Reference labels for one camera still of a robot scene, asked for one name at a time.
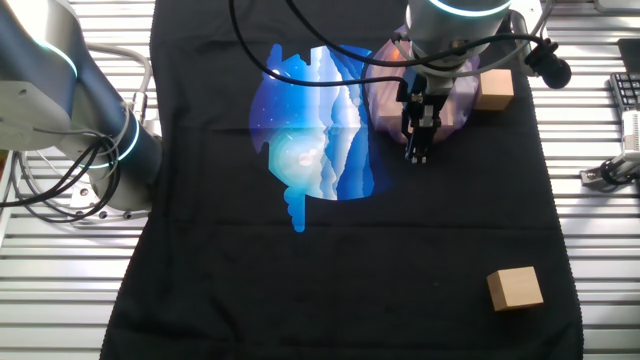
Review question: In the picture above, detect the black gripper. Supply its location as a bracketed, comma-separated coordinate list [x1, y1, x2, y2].
[397, 68, 449, 165]

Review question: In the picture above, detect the purple translucent plastic bag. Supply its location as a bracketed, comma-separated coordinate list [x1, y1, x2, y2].
[363, 24, 482, 146]

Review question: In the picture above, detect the wooden block inside bag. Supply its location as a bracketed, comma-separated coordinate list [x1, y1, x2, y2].
[433, 107, 457, 142]
[376, 112, 405, 133]

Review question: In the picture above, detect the plain wooden cube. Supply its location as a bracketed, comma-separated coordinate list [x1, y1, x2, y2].
[486, 265, 545, 313]
[473, 68, 516, 112]

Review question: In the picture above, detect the black cloth with blue print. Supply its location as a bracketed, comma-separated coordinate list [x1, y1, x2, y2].
[99, 0, 585, 360]

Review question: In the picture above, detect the black computer keyboard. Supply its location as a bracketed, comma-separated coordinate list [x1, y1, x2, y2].
[608, 72, 640, 114]

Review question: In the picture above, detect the black flat device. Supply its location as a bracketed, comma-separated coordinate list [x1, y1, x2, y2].
[616, 38, 640, 74]

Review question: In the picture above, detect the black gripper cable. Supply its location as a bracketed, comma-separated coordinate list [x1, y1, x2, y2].
[228, 0, 407, 89]
[285, 0, 549, 69]

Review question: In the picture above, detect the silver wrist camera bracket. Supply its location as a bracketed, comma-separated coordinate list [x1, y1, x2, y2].
[508, 0, 549, 76]

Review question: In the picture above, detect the metal table bracket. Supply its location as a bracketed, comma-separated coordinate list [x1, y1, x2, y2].
[579, 152, 640, 190]

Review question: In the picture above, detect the black camera cable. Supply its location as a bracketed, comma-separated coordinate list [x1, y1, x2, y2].
[598, 157, 640, 187]

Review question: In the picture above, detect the grey hose with metal connector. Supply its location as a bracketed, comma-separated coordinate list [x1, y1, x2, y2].
[84, 42, 154, 124]

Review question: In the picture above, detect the black base cable bundle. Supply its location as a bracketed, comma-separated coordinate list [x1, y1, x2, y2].
[0, 133, 122, 224]

